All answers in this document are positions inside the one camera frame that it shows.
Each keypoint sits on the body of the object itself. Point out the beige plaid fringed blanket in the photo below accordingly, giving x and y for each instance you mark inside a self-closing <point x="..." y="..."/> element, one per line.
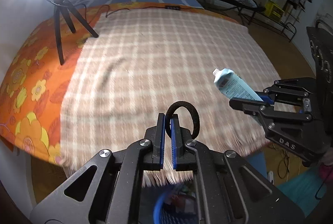
<point x="146" y="59"/>

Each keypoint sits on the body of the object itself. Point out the black tripod stand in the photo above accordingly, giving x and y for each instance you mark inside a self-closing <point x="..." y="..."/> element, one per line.
<point x="64" y="8"/>

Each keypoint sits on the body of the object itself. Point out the black inline cable remote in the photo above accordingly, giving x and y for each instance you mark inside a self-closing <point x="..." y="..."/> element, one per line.
<point x="173" y="7"/>

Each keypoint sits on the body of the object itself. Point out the yellow crate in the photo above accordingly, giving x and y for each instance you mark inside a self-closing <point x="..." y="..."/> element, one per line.
<point x="273" y="9"/>

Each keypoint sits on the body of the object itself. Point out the colourful blue tube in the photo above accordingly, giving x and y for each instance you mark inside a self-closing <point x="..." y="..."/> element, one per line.
<point x="232" y="86"/>

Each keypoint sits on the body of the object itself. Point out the blue plastic laundry basket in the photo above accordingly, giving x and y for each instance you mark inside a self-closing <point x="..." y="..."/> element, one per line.
<point x="176" y="204"/>

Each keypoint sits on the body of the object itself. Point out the orange floral bed sheet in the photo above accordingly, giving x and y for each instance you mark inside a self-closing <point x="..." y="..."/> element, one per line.
<point x="34" y="86"/>

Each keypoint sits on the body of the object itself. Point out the teal cloth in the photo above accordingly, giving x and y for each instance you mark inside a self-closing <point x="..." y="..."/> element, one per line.
<point x="306" y="189"/>

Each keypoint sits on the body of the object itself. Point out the pink garment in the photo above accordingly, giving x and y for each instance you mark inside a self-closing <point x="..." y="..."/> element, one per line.
<point x="325" y="172"/>

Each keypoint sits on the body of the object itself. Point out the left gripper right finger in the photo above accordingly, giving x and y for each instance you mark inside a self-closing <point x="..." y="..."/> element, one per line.
<point x="227" y="188"/>

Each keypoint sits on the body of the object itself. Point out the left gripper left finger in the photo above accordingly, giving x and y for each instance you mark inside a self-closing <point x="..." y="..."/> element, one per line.
<point x="107" y="188"/>

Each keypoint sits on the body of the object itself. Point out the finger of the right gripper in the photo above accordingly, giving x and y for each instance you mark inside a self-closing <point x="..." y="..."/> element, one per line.
<point x="266" y="112"/>
<point x="289" y="91"/>

